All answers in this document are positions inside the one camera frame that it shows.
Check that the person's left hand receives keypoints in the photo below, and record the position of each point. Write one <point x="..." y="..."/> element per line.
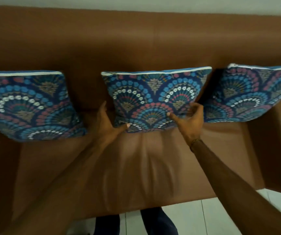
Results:
<point x="103" y="132"/>

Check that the person's right hand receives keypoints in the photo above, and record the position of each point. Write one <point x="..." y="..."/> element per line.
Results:
<point x="191" y="127"/>

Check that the person's right thumb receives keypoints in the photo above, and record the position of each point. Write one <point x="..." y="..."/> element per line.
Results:
<point x="174" y="117"/>

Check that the person's left thumb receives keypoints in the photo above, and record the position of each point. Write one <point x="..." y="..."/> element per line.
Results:
<point x="122" y="127"/>

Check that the blue fan-patterned cushion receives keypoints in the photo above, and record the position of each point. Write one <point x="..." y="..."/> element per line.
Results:
<point x="25" y="105"/>
<point x="152" y="95"/>
<point x="248" y="95"/>

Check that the person's left forearm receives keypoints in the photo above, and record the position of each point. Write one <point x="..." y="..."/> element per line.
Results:
<point x="57" y="190"/>

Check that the person's right forearm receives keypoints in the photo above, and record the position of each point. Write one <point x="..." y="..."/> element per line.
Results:
<point x="240" y="190"/>

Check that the brown leather sofa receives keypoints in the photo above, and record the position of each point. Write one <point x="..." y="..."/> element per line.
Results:
<point x="135" y="44"/>

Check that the person's left leg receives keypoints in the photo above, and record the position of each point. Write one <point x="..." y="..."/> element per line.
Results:
<point x="107" y="225"/>

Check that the person's leg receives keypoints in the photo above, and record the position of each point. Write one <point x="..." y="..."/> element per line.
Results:
<point x="157" y="222"/>
<point x="107" y="225"/>

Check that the person's right leg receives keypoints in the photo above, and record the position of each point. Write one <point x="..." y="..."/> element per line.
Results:
<point x="157" y="222"/>

